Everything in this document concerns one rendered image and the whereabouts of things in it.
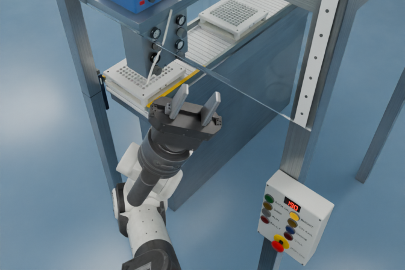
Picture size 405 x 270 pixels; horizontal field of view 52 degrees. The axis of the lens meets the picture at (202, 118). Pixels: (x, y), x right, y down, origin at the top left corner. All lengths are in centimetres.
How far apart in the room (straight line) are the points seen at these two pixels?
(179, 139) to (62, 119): 240
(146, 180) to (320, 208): 51
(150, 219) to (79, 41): 87
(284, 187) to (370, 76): 246
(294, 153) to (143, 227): 41
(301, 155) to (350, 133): 194
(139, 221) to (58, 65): 265
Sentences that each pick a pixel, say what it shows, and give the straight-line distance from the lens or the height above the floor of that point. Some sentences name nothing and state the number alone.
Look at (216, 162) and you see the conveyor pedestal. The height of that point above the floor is 10.
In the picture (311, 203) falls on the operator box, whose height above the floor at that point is 119.
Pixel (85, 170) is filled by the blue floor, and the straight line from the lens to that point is 272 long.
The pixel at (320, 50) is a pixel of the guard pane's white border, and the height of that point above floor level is 161.
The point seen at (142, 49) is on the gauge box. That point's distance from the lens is 141.
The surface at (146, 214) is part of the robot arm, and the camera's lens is 101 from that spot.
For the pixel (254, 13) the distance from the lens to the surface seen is 91.
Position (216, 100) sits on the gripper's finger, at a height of 166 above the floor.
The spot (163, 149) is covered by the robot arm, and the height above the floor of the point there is 155.
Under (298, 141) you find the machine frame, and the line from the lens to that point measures 104.
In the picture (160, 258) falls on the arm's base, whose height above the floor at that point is 134.
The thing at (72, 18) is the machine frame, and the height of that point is 127.
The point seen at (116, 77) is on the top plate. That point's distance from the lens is 174.
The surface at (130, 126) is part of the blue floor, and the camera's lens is 290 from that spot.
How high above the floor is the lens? 210
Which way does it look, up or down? 46 degrees down
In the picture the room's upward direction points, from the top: straight up
